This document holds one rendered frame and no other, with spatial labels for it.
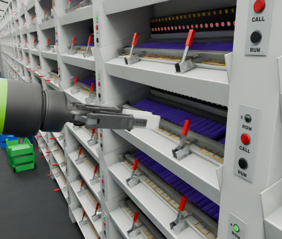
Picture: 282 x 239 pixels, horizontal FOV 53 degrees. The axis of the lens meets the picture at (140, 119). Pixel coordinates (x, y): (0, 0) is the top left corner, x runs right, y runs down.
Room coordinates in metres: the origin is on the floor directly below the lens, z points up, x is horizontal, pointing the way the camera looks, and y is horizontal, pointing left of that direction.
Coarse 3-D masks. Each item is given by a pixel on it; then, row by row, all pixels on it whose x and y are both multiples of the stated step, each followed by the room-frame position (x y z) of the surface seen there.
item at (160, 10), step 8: (168, 0) 1.02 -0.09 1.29; (176, 0) 0.97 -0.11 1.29; (184, 0) 0.93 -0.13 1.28; (192, 0) 0.90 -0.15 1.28; (200, 0) 0.87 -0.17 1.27; (208, 0) 0.84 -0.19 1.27; (216, 0) 0.81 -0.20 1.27; (224, 0) 0.78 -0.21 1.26; (232, 0) 0.76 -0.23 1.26; (160, 8) 1.06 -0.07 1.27; (168, 8) 1.01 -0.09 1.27; (176, 8) 0.97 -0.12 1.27; (184, 8) 0.93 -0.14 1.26; (192, 8) 0.90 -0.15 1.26; (200, 8) 0.86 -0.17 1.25; (208, 8) 0.83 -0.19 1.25; (216, 8) 0.81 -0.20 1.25; (160, 16) 1.06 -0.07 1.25; (160, 96) 1.05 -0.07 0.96
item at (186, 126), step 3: (186, 120) 0.63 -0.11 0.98; (189, 120) 0.63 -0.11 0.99; (186, 123) 0.63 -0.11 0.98; (189, 123) 0.63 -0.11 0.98; (186, 126) 0.63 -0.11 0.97; (189, 126) 0.63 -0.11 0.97; (183, 129) 0.63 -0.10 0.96; (186, 129) 0.62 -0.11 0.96; (183, 132) 0.63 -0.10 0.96; (186, 132) 0.62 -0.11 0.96; (183, 135) 0.63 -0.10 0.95; (186, 135) 0.62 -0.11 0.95; (183, 138) 0.62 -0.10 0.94; (180, 141) 0.63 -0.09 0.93; (183, 141) 0.62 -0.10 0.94; (180, 144) 0.62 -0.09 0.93; (180, 147) 0.62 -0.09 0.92
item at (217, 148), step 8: (160, 120) 0.80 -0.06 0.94; (160, 128) 0.78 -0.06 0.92; (168, 128) 0.75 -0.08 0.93; (176, 128) 0.72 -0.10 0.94; (176, 136) 0.70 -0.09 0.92; (192, 136) 0.66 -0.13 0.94; (200, 136) 0.65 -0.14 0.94; (200, 144) 0.64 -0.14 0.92; (208, 144) 0.61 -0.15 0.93; (216, 144) 0.59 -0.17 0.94; (224, 144) 0.59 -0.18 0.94; (216, 152) 0.59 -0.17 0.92
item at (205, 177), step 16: (128, 96) 1.05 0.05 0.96; (144, 96) 1.08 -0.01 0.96; (176, 96) 0.91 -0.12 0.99; (224, 112) 0.71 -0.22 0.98; (144, 144) 0.75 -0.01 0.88; (160, 144) 0.71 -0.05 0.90; (176, 144) 0.68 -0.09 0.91; (192, 144) 0.66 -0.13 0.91; (160, 160) 0.68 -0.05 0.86; (176, 160) 0.61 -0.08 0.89; (192, 160) 0.60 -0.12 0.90; (192, 176) 0.55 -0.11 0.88; (208, 176) 0.52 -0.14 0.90; (208, 192) 0.51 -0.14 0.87
